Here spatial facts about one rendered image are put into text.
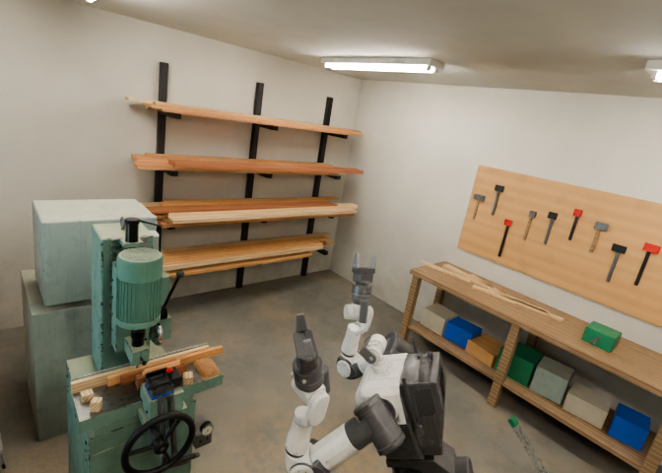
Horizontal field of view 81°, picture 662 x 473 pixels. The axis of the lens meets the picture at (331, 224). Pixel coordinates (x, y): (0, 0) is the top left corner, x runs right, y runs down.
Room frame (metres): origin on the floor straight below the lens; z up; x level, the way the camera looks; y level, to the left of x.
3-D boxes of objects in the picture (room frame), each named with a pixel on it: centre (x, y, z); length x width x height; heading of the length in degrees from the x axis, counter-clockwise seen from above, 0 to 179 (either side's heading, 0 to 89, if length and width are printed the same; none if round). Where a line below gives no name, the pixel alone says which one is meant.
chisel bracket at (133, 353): (1.52, 0.78, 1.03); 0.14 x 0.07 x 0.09; 43
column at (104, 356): (1.72, 0.97, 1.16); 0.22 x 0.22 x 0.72; 43
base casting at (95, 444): (1.59, 0.85, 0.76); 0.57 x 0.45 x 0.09; 43
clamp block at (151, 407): (1.40, 0.60, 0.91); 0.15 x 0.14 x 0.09; 133
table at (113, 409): (1.46, 0.66, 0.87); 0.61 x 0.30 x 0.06; 133
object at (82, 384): (1.55, 0.74, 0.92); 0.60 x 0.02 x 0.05; 133
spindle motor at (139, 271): (1.50, 0.77, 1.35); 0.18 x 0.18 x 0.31
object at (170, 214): (4.21, 0.80, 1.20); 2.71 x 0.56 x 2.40; 134
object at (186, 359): (1.61, 0.66, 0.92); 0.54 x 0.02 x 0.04; 133
